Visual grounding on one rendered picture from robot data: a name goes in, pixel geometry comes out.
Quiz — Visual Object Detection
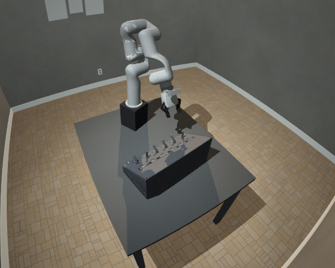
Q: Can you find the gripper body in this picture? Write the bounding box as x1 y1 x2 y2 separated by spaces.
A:
161 92 178 108

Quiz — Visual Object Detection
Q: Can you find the black switch console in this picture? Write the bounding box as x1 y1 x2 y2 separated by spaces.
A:
122 131 212 199

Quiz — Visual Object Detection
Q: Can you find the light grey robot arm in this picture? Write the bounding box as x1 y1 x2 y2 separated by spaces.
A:
120 19 181 108

